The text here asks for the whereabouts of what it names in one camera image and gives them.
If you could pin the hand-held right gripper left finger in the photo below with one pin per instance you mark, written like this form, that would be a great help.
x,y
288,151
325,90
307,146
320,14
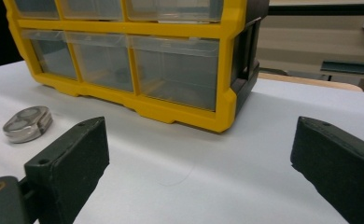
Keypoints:
x,y
68,161

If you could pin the green metal bracket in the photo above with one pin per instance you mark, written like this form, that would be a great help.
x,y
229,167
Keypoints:
x,y
345,67

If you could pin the yellow drawer cabinet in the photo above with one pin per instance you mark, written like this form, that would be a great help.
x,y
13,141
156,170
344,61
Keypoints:
x,y
177,71

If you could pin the clear plastic drawer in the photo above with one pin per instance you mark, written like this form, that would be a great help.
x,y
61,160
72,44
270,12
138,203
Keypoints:
x,y
175,70
91,8
37,7
174,10
104,60
51,51

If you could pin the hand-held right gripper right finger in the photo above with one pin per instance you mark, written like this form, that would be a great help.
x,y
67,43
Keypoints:
x,y
338,158

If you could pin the wooden table edge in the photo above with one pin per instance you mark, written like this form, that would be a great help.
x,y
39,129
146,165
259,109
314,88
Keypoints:
x,y
310,81

